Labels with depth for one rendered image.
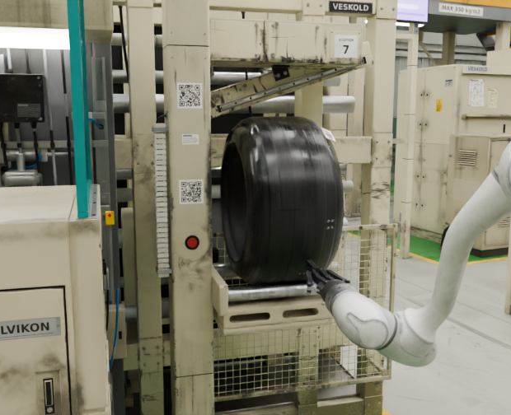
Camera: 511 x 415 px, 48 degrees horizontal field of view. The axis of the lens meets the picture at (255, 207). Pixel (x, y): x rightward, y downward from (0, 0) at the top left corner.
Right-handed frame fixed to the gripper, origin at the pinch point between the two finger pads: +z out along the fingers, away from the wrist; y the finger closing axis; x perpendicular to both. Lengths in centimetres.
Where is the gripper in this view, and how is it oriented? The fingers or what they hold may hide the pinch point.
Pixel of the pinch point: (312, 268)
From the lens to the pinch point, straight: 172.6
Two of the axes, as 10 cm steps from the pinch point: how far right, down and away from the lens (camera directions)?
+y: -9.7, 0.4, -2.6
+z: -2.6, -2.8, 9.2
